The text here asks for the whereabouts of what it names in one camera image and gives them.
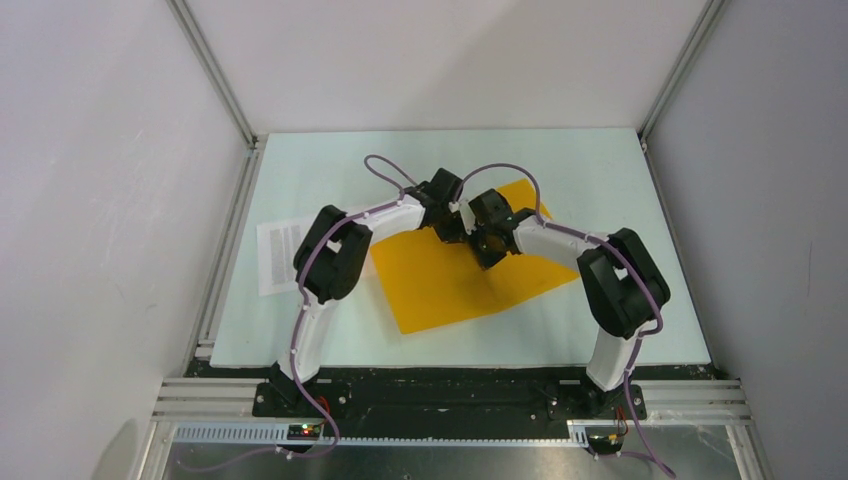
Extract yellow plastic folder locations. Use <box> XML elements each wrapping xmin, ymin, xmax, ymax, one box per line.
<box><xmin>369</xmin><ymin>178</ymin><xmax>582</xmax><ymax>336</ymax></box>

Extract white printed paper sheets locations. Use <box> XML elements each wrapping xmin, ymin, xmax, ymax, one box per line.
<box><xmin>256</xmin><ymin>217</ymin><xmax>314</xmax><ymax>297</ymax></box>

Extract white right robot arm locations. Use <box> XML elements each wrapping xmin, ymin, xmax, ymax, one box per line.
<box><xmin>456</xmin><ymin>189</ymin><xmax>671</xmax><ymax>418</ymax></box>

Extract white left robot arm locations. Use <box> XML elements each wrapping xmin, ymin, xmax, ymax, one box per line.
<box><xmin>269</xmin><ymin>168</ymin><xmax>469</xmax><ymax>416</ymax></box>

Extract right controller board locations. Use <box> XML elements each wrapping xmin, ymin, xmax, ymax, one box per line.
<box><xmin>587</xmin><ymin>434</ymin><xmax>626</xmax><ymax>456</ymax></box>

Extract controller board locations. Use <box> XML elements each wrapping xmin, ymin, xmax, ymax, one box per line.
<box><xmin>286</xmin><ymin>423</ymin><xmax>323</xmax><ymax>441</ymax></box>
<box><xmin>587</xmin><ymin>434</ymin><xmax>626</xmax><ymax>456</ymax></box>

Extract left controller board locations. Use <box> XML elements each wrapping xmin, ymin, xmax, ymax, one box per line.
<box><xmin>286</xmin><ymin>423</ymin><xmax>323</xmax><ymax>441</ymax></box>

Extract aluminium frame rail left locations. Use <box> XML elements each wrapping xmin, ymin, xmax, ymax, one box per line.
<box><xmin>165</xmin><ymin>0</ymin><xmax>260</xmax><ymax>150</ymax></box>

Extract aluminium frame rail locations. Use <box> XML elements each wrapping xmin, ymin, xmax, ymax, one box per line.
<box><xmin>638</xmin><ymin>0</ymin><xmax>731</xmax><ymax>150</ymax></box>
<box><xmin>165</xmin><ymin>0</ymin><xmax>260</xmax><ymax>150</ymax></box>

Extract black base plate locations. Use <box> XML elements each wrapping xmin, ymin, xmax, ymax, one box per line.
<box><xmin>234</xmin><ymin>365</ymin><xmax>716</xmax><ymax>432</ymax></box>

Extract aluminium frame rail right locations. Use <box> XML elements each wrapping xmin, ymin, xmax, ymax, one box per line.
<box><xmin>638</xmin><ymin>0</ymin><xmax>731</xmax><ymax>150</ymax></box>

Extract front aluminium rail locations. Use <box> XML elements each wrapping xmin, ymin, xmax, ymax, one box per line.
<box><xmin>153</xmin><ymin>378</ymin><xmax>753</xmax><ymax>447</ymax></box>

